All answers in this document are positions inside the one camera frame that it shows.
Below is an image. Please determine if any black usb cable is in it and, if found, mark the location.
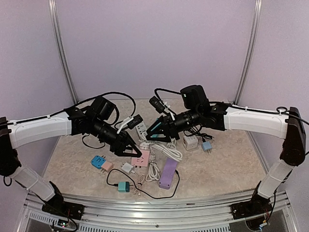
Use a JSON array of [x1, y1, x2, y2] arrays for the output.
[[184, 128, 214, 143]]

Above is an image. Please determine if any left aluminium corner post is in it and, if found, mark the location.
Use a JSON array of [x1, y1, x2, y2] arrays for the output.
[[48, 0, 78, 103]]

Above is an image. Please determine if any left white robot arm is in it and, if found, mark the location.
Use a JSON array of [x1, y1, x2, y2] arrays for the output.
[[0, 96, 142, 215]]

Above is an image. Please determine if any thin black cable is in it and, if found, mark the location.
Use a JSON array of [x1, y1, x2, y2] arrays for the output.
[[106, 168, 181, 200]]

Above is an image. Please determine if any pink white usb cable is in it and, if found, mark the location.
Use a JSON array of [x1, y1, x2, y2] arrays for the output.
[[130, 169, 146, 198]]

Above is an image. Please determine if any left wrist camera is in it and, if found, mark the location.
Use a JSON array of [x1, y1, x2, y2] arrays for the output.
[[117, 114, 143, 134]]

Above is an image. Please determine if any purple rectangular power block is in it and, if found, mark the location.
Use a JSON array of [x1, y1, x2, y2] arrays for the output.
[[158, 158, 178, 189]]

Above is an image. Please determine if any white usb charger plug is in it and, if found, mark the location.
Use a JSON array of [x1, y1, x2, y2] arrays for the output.
[[121, 162, 135, 174]]

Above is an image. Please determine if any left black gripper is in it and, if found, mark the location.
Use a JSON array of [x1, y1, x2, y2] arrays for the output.
[[91, 117, 142, 157]]

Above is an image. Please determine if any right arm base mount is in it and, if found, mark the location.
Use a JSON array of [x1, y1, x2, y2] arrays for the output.
[[230, 182, 272, 219]]

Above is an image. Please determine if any right aluminium corner post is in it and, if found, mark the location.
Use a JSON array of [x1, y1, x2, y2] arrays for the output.
[[233, 0, 263, 104]]

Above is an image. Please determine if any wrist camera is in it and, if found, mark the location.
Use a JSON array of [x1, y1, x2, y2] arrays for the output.
[[149, 96, 175, 120], [117, 114, 143, 134]]

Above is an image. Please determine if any teal rectangular power block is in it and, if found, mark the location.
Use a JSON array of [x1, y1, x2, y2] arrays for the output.
[[151, 122, 165, 139]]

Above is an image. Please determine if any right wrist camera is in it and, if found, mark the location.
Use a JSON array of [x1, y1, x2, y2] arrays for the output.
[[149, 96, 175, 120]]

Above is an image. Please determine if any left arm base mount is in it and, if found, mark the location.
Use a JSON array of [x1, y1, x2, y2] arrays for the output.
[[42, 181, 84, 220]]

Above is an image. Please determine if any pink plug adapter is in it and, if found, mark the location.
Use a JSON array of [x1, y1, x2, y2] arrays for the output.
[[101, 161, 113, 173]]

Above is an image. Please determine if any pink socket block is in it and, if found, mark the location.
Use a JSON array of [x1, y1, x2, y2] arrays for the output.
[[131, 150, 150, 168]]

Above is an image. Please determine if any white coiled cable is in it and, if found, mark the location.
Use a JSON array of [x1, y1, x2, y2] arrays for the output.
[[139, 135, 184, 182]]

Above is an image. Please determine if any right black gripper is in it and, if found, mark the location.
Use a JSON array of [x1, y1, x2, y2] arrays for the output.
[[145, 107, 201, 142]]

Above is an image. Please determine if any aluminium corner post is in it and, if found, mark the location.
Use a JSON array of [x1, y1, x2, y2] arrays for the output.
[[233, 0, 263, 104], [48, 0, 78, 103]]

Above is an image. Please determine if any white cube socket with sticker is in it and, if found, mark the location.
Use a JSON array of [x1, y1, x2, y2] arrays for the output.
[[183, 135, 198, 150]]

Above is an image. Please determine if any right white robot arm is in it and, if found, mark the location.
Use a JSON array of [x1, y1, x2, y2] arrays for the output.
[[145, 85, 308, 215]]

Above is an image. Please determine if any light blue plug adapter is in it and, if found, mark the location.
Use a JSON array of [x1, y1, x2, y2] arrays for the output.
[[201, 141, 212, 153]]

